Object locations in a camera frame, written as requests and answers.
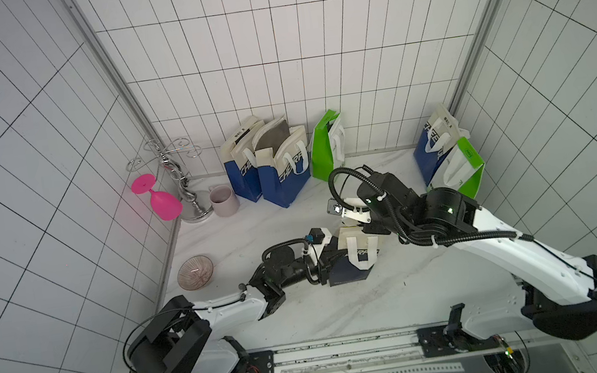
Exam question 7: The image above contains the green white bag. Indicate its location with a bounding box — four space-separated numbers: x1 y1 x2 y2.
311 109 346 182
427 138 485 199

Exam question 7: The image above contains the blue cheerful bag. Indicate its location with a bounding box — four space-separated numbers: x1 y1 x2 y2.
252 116 311 208
221 116 264 202

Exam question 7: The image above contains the blue Cheerful bag front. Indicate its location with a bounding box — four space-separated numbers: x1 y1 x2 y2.
221 116 264 202

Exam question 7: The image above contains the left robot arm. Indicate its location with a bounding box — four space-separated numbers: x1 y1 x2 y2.
123 237 348 373

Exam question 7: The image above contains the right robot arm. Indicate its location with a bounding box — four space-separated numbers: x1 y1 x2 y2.
357 171 597 352

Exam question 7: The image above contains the dark blue bag behind right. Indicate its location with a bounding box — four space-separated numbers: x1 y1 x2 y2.
413 104 470 187

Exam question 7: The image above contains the mauve ceramic mug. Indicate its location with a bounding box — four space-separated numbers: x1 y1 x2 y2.
209 184 240 218

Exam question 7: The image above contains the round drain cover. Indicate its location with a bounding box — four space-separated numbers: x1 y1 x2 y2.
177 255 214 291

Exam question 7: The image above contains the chrome glass holder stand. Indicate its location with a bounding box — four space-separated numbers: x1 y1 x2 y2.
125 138 213 224

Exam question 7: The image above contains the pink plastic wine glass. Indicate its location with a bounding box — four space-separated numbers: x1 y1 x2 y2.
131 173 183 221

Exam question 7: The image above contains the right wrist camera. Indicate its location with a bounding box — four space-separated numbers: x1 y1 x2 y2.
326 197 372 226

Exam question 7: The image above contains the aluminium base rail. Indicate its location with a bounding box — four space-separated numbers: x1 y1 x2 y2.
197 325 560 373

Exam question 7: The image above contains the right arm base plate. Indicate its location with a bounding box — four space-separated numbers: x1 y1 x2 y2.
416 323 500 358

